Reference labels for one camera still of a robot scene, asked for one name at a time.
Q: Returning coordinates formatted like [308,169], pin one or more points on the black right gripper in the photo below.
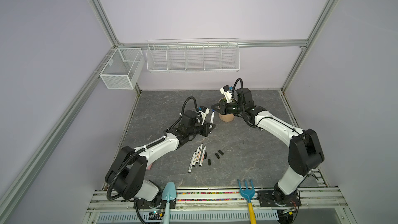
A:
[214,107]

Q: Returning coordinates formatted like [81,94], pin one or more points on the pink faceted plant pot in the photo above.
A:
[226,118]

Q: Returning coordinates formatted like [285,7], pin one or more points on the teal garden trowel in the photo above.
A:
[169,194]

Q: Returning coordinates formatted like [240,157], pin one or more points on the white mesh basket small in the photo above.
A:
[122,70]

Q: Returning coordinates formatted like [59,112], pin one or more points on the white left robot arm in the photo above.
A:
[126,176]

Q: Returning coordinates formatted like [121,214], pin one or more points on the white wire basket long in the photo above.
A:
[193,55]

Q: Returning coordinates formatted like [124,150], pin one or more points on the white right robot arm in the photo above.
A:
[305,151]

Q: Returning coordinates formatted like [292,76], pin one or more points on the white marker pen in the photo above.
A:
[202,156]
[196,156]
[190,166]
[199,153]

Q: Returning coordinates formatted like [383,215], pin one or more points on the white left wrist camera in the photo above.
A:
[204,111]

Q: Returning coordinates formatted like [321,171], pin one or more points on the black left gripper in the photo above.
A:
[205,127]

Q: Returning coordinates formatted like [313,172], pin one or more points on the blue garden fork yellow handle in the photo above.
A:
[247,191]

